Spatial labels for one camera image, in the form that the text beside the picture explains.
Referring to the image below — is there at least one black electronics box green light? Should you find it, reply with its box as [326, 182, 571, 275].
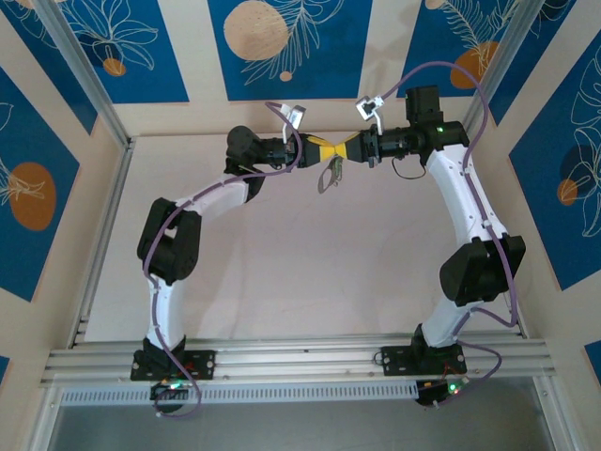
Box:
[414, 377, 471, 409]
[148, 379, 190, 404]

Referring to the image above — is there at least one thin black wire loop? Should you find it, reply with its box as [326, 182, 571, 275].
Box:
[391, 156, 429, 181]

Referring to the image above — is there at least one aluminium corner post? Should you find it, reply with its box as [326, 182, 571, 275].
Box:
[457, 0, 548, 142]
[35, 0, 133, 148]

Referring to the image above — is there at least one aluminium side rail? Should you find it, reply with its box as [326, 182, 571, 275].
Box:
[453, 130, 530, 338]
[69, 138, 136, 349]

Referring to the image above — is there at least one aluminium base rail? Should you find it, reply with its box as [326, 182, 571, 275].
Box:
[39, 332, 558, 387]

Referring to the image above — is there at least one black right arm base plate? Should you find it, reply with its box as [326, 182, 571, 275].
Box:
[379, 344, 470, 378]

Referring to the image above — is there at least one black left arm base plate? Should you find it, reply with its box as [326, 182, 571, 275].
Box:
[130, 348, 218, 382]

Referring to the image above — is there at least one grey slotted cable duct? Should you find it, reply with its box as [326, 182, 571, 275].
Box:
[59, 380, 420, 406]

